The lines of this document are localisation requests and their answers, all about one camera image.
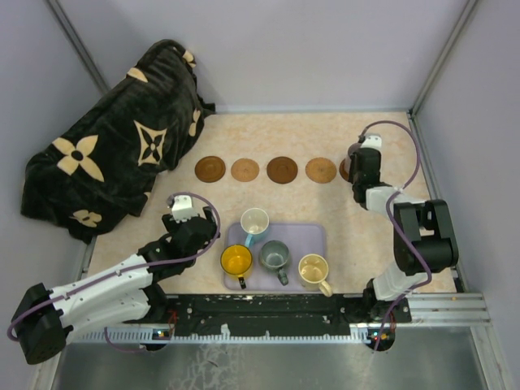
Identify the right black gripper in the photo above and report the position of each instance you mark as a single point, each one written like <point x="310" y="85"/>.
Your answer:
<point x="353" y="160"/>

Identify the yellow glass mug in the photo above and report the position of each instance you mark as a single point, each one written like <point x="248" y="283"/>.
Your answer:
<point x="237" y="262"/>

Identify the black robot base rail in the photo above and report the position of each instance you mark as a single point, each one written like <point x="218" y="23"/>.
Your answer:
<point x="301" y="314"/>

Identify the grey green mug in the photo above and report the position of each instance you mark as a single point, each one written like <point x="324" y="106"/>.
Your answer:
<point x="275" y="256"/>

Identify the lavender plastic tray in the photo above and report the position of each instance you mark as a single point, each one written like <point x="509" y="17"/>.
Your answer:
<point x="301" y="239"/>

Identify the purple glass mug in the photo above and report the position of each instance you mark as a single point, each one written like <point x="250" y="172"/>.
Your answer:
<point x="351" y="150"/>

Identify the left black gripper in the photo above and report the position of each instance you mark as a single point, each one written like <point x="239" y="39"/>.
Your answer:
<point x="208" y="215"/>

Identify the black floral blanket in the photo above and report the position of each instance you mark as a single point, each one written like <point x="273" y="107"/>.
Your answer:
<point x="103" y="168"/>

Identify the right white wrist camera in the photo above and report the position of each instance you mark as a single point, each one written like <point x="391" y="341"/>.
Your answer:
<point x="372" y="141"/>

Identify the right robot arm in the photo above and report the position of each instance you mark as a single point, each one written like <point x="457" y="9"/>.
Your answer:
<point x="424" y="241"/>

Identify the woven rattan coaster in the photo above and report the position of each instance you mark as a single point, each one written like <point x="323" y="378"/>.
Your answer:
<point x="321" y="170"/>
<point x="245" y="170"/>

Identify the brown wooden coaster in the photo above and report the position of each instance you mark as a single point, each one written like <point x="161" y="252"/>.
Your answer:
<point x="210" y="169"/>
<point x="343" y="172"/>

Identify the dark wooden coaster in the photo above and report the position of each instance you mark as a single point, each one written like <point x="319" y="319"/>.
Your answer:
<point x="282" y="170"/>

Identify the white blue mug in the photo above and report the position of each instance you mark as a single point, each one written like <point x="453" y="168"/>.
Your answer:
<point x="255" y="223"/>

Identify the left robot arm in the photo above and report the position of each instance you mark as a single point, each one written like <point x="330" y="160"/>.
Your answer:
<point x="48" y="319"/>

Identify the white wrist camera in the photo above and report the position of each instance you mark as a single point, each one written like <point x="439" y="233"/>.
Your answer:
<point x="372" y="141"/>
<point x="181" y="208"/>

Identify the cream ceramic mug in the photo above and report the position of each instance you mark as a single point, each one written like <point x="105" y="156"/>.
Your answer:
<point x="313" y="271"/>

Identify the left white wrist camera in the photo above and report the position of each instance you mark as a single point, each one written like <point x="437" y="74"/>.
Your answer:
<point x="181" y="208"/>

